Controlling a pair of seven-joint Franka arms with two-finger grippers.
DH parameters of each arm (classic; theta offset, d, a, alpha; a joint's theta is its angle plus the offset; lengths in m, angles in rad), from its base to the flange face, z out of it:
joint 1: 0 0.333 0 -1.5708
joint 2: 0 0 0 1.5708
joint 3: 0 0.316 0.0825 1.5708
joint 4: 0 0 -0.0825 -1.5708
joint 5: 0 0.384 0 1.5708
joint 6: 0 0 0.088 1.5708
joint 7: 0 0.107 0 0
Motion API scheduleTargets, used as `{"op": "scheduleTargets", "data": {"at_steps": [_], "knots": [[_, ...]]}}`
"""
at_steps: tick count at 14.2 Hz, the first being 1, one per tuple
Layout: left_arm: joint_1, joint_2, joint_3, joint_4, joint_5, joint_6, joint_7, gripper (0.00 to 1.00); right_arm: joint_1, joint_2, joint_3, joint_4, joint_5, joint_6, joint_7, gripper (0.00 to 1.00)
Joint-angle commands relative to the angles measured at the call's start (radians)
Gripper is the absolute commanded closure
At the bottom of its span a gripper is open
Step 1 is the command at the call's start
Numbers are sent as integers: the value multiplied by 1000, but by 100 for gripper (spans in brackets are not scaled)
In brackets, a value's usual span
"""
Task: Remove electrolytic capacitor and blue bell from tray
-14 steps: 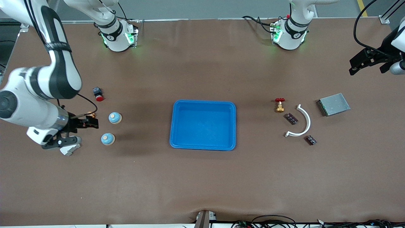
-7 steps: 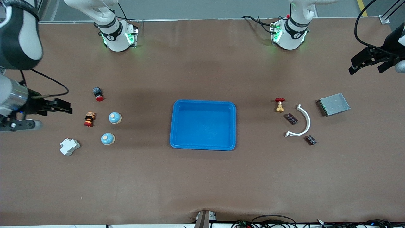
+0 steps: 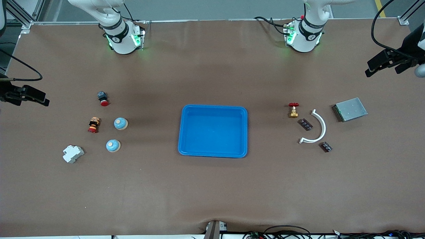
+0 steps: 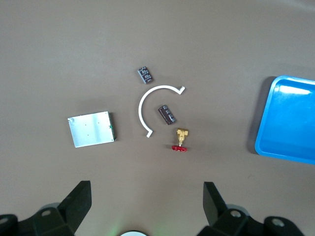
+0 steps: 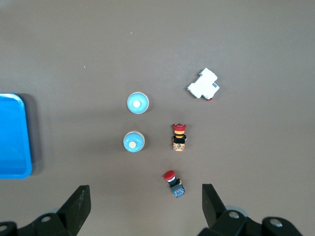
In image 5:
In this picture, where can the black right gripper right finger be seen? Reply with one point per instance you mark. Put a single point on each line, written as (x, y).
(226, 221)

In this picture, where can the white circuit breaker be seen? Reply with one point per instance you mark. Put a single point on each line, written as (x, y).
(203, 84)

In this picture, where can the blue bell beige button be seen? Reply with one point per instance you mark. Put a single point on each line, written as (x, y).
(137, 103)
(133, 142)

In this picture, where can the red emergency stop yellow collar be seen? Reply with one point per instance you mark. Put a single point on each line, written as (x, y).
(179, 140)

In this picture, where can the red push button black body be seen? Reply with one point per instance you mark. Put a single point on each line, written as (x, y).
(177, 189)

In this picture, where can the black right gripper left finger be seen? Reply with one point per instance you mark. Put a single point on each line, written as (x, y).
(64, 218)

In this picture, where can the blue plastic tray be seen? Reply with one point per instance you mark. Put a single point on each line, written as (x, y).
(12, 137)

